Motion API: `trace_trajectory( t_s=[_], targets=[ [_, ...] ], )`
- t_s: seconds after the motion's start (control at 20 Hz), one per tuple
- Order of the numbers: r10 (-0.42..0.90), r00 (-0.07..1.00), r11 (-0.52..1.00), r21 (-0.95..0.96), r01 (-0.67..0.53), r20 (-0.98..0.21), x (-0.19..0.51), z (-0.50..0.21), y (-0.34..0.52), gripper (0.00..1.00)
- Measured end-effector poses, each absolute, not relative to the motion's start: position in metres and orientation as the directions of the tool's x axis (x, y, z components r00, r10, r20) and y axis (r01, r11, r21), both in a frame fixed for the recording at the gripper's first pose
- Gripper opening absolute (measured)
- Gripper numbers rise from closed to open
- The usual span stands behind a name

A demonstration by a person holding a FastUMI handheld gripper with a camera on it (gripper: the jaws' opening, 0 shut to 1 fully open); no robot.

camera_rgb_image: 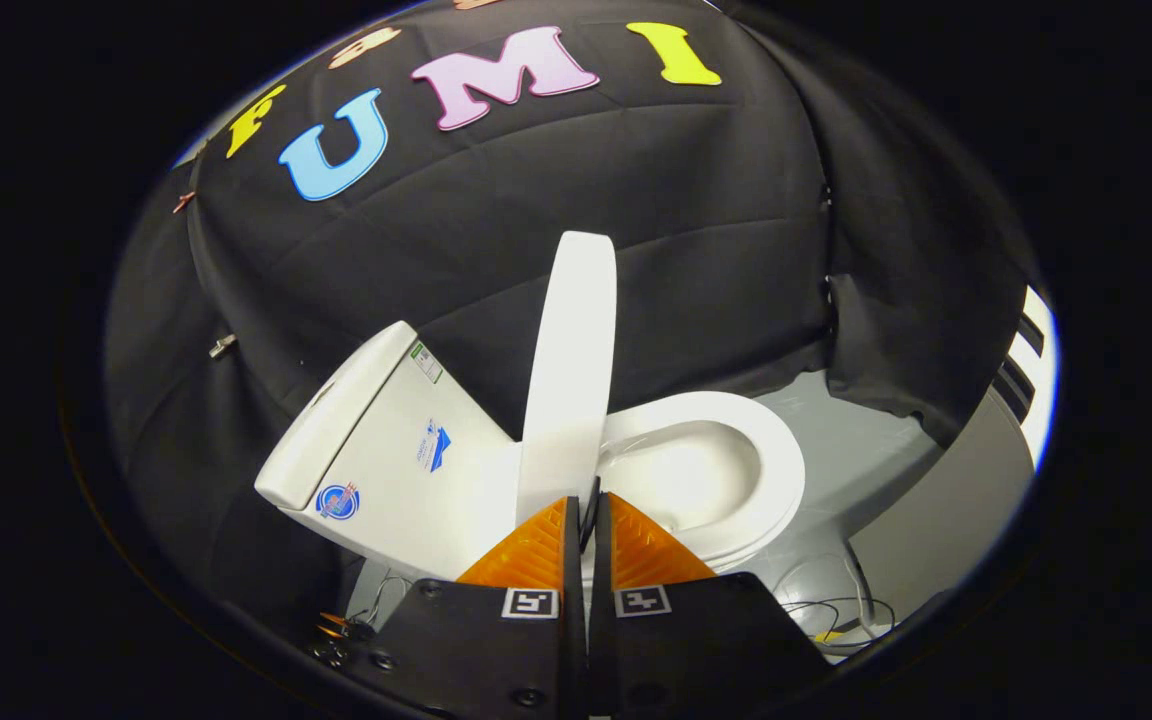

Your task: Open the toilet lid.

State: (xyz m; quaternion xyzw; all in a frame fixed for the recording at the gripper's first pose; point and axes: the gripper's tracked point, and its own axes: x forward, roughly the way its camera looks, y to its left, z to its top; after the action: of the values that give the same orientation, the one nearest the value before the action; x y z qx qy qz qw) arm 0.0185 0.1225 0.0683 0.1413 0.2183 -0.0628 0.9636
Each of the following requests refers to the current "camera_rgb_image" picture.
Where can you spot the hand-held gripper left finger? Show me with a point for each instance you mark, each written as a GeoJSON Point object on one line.
{"type": "Point", "coordinates": [574, 640]}

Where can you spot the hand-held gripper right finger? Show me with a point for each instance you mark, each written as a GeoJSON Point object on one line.
{"type": "Point", "coordinates": [600, 640]}

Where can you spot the white toilet lid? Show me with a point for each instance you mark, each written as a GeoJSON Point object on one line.
{"type": "Point", "coordinates": [571, 380]}

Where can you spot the white ceramic toilet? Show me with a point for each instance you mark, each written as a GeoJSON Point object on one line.
{"type": "Point", "coordinates": [456, 510]}

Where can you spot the white toilet tank cover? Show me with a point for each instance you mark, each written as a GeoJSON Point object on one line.
{"type": "Point", "coordinates": [336, 415]}

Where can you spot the black backdrop cloth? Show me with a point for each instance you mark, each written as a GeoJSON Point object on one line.
{"type": "Point", "coordinates": [696, 230]}

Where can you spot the small metal clip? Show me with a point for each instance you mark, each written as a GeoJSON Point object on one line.
{"type": "Point", "coordinates": [223, 346]}

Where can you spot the black and white striped panel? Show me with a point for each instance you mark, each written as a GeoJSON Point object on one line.
{"type": "Point", "coordinates": [1031, 370]}

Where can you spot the small red clip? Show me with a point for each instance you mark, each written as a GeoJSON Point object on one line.
{"type": "Point", "coordinates": [184, 202]}

